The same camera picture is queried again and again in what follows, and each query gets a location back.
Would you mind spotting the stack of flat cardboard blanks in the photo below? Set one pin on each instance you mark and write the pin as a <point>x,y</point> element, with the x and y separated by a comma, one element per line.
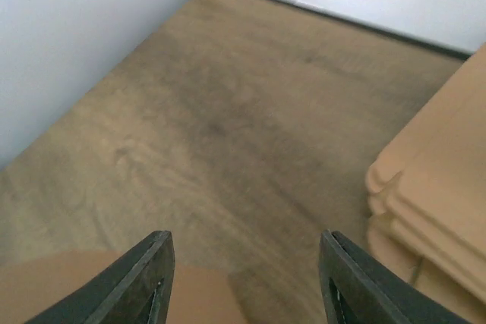
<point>426,192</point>

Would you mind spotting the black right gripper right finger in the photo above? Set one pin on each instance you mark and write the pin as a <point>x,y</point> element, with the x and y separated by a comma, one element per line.
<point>358,289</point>

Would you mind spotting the cardboard box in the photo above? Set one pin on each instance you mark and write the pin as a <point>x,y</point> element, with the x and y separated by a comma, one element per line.
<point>198,295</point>

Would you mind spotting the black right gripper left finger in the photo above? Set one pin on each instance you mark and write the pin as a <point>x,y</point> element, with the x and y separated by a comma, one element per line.
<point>136,288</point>

